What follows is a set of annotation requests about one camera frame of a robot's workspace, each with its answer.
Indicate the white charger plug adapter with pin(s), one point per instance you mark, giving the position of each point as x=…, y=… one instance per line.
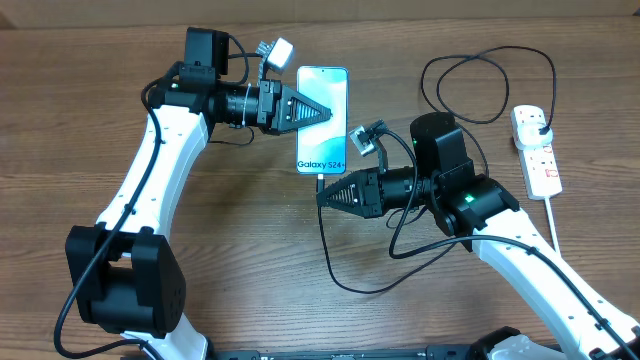
x=530, y=136

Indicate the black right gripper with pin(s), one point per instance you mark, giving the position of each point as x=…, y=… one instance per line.
x=371, y=202

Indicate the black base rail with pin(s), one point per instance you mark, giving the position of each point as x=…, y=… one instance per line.
x=431, y=352

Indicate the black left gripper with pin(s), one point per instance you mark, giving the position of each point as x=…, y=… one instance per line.
x=273, y=90

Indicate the brown cardboard backdrop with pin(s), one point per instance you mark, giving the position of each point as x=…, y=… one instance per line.
x=34, y=14

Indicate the white power strip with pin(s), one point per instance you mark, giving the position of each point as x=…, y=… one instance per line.
x=539, y=166

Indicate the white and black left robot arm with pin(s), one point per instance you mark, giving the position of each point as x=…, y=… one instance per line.
x=125, y=276

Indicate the smartphone with lit screen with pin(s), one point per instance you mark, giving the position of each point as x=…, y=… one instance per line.
x=322, y=148

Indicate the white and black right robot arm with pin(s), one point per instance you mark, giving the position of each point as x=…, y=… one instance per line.
x=476, y=211

